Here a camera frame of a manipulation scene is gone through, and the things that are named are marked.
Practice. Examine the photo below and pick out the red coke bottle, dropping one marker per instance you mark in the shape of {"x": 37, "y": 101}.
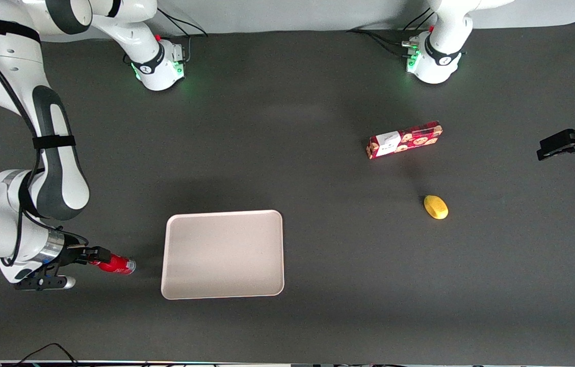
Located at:
{"x": 119, "y": 265}

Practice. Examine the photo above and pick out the yellow lemon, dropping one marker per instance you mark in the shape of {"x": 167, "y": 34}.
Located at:
{"x": 436, "y": 207}

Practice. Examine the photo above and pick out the red cookie box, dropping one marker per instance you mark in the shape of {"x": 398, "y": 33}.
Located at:
{"x": 404, "y": 140}

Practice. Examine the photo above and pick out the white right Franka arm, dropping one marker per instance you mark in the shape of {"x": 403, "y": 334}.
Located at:
{"x": 58, "y": 168}

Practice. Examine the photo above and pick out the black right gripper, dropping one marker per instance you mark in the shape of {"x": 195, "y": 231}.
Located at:
{"x": 72, "y": 255}

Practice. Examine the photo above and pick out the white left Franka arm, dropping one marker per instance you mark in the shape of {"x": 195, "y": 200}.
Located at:
{"x": 443, "y": 35}

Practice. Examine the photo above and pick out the dark grey table mat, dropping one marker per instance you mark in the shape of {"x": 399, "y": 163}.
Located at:
{"x": 318, "y": 153}

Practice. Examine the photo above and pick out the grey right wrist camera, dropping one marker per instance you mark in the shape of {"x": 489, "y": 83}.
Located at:
{"x": 50, "y": 280}

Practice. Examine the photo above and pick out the beige rectangular tray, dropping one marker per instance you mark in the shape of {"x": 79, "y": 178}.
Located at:
{"x": 224, "y": 254}

